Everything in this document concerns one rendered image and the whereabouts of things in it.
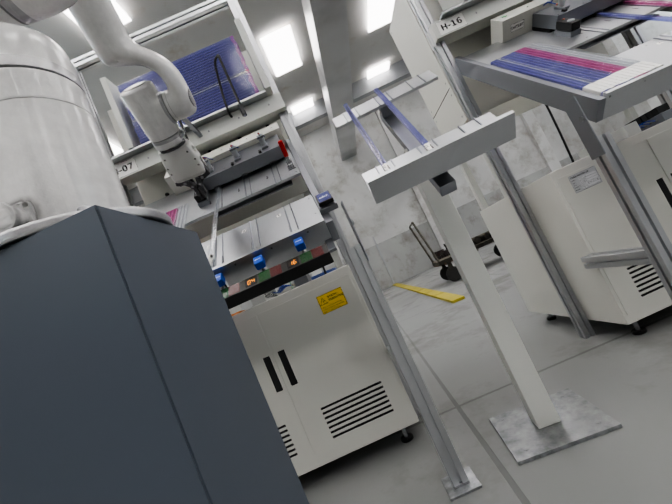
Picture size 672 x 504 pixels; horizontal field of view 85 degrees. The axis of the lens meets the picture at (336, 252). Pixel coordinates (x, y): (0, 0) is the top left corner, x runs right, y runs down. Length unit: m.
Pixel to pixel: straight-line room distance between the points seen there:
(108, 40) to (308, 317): 0.90
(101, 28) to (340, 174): 10.44
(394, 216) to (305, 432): 9.97
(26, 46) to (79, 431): 0.38
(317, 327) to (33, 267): 0.96
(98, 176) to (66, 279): 0.13
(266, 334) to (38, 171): 0.94
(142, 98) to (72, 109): 0.58
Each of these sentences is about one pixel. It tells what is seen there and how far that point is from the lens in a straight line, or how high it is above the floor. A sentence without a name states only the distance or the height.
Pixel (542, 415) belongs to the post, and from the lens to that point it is 1.17.
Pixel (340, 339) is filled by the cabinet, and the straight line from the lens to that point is 1.24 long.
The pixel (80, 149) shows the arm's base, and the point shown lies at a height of 0.79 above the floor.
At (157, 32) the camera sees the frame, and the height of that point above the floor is 1.86.
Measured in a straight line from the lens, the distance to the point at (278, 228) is 1.02.
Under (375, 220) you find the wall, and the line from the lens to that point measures 10.98.
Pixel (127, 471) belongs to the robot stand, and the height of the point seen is 0.50.
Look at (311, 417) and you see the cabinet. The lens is 1.30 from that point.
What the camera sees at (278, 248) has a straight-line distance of 0.94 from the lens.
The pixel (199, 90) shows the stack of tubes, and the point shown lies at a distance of 1.68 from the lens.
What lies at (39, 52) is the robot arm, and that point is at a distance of 0.53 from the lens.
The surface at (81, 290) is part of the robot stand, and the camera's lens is 0.36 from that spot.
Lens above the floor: 0.56
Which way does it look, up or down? 5 degrees up
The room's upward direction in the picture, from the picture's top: 24 degrees counter-clockwise
